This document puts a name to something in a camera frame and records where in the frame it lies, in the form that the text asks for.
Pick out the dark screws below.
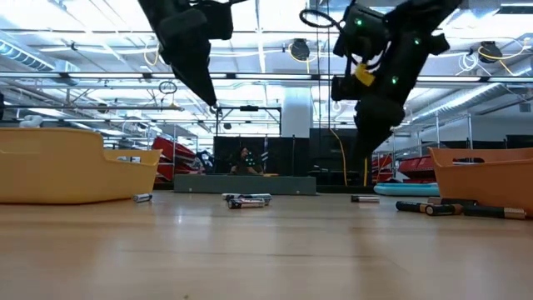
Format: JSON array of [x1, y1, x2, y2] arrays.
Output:
[[427, 197, 479, 207]]

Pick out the metal shelving rack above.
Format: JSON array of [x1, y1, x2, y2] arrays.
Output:
[[391, 114, 475, 184]]

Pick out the yellow cable tag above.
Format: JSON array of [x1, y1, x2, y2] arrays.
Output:
[[354, 62, 376, 88]]

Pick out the black overhead frame rig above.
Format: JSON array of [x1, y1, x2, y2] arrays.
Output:
[[214, 105, 282, 138]]

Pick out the orange plastic bin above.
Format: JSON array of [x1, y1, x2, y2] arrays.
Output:
[[428, 147, 533, 218]]

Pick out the blue calculator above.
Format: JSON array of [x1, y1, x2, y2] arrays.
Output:
[[373, 182, 441, 198]]

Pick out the yellow plastic bin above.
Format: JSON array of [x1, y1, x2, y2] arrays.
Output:
[[0, 127, 162, 205]]

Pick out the black partition panels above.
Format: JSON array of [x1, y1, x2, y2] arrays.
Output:
[[212, 127, 374, 195]]

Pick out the yellow curved cable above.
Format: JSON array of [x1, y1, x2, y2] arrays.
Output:
[[330, 128, 349, 188]]

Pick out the long ceiling light bar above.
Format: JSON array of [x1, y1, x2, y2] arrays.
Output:
[[0, 71, 533, 83]]

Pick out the person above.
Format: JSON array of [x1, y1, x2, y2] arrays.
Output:
[[230, 145, 264, 175]]

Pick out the red utility cart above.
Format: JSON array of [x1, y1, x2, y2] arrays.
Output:
[[372, 153, 436, 185], [152, 136, 199, 183]]

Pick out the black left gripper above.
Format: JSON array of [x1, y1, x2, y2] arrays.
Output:
[[137, 0, 235, 108]]

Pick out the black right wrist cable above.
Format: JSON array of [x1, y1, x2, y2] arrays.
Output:
[[298, 7, 349, 30]]

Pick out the black copper-top battery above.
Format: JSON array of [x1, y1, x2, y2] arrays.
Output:
[[462, 205, 527, 221], [424, 203, 464, 218], [395, 200, 434, 214]]

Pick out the thin black hanging cable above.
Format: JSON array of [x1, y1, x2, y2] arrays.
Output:
[[315, 24, 321, 130], [326, 31, 331, 130]]

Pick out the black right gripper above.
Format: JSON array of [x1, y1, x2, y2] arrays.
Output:
[[331, 2, 451, 168]]

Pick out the hanging black cable ring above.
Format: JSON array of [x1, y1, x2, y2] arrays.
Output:
[[157, 80, 179, 96]]

